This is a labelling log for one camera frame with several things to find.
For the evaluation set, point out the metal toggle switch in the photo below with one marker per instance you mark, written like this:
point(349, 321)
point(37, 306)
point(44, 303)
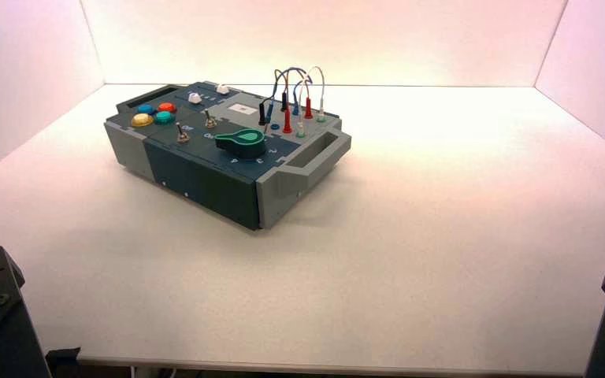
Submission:
point(210, 123)
point(183, 137)

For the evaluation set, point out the green rotary knob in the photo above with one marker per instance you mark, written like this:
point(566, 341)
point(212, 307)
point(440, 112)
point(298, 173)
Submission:
point(245, 143)

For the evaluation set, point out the grey and blue control box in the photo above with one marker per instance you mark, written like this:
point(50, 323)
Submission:
point(203, 177)

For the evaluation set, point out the white number display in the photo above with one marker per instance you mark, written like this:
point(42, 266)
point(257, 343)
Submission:
point(242, 108)

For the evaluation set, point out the white slider knob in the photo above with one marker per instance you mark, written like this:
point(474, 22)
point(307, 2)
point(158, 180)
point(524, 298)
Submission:
point(222, 89)
point(194, 98)

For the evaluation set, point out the green dome push button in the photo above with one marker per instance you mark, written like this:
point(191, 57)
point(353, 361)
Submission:
point(164, 118)

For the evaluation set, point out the red dome push button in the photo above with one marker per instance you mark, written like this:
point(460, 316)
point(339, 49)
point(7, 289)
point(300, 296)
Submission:
point(167, 107)

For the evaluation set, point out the yellow dome push button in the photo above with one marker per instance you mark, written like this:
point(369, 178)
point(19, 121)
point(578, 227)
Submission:
point(142, 120)

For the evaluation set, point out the blue dome push button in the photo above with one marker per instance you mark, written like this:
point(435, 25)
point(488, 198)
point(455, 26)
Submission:
point(146, 109)

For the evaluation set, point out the black bracket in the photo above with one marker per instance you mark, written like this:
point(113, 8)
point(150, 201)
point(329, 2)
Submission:
point(62, 362)

